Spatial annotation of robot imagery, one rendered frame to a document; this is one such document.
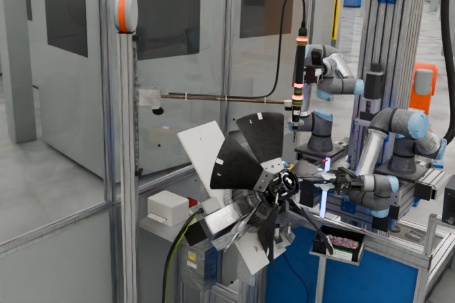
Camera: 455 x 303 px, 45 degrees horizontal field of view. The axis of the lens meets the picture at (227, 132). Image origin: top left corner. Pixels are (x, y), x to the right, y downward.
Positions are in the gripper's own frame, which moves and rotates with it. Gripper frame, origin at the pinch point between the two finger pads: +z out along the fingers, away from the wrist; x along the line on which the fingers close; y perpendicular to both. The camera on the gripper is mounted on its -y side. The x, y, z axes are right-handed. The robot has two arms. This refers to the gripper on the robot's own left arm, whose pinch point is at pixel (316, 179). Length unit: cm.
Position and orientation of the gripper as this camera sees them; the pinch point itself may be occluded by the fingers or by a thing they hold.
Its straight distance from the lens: 247.7
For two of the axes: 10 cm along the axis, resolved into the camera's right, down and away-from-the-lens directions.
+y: -0.2, 4.2, -9.1
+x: -0.3, 9.1, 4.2
